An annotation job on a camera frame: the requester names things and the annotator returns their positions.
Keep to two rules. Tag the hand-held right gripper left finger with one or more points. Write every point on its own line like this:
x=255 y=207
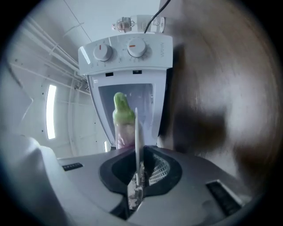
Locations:
x=115 y=174

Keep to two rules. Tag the ceiling light strip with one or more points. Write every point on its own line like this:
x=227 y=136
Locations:
x=51 y=112

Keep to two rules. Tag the dark brown table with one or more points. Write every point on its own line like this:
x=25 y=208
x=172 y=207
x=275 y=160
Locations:
x=210 y=77

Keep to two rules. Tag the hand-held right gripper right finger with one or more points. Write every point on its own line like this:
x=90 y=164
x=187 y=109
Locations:
x=164 y=172

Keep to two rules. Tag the white microwave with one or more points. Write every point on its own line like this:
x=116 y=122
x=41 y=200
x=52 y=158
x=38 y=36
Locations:
x=115 y=64

